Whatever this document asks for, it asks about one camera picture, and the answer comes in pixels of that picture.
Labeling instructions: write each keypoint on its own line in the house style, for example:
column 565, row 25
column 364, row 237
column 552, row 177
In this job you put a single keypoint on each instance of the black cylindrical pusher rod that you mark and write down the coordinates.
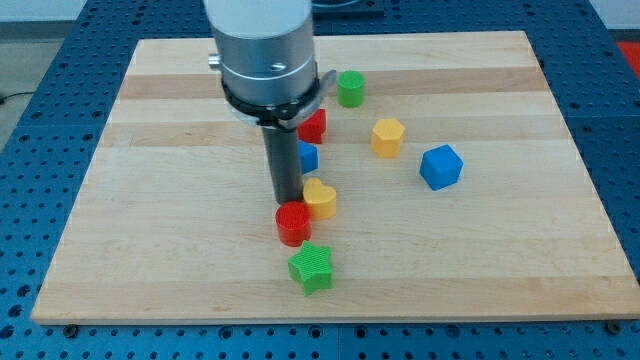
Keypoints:
column 283, row 157

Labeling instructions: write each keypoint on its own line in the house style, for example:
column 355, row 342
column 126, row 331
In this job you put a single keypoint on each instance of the yellow heart block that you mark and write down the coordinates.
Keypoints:
column 321, row 199

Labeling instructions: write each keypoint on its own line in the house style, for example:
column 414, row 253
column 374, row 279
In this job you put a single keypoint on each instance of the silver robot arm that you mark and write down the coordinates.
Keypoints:
column 265, row 55

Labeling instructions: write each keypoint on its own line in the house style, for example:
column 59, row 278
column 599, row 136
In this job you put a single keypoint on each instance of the green star block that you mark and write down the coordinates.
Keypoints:
column 311, row 267

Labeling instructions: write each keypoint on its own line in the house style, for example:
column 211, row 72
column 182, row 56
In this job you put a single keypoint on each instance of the small blue block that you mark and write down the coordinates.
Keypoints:
column 309, row 156

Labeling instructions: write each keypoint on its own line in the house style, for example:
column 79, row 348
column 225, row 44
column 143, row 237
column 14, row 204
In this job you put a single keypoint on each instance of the red cylinder block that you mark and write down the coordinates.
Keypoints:
column 293, row 221

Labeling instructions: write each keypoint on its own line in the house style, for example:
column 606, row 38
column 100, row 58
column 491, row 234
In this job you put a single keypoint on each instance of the green cylinder block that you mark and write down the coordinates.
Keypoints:
column 351, row 89

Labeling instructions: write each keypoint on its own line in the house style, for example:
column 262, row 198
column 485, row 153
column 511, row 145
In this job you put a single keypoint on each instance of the yellow hexagon block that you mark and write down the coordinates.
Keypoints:
column 387, row 137

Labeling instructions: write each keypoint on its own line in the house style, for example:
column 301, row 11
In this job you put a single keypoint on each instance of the blue cube block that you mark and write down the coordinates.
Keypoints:
column 441, row 167

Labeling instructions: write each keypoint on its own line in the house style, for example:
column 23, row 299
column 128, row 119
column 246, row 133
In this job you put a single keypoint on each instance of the wooden board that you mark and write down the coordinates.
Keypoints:
column 174, row 220

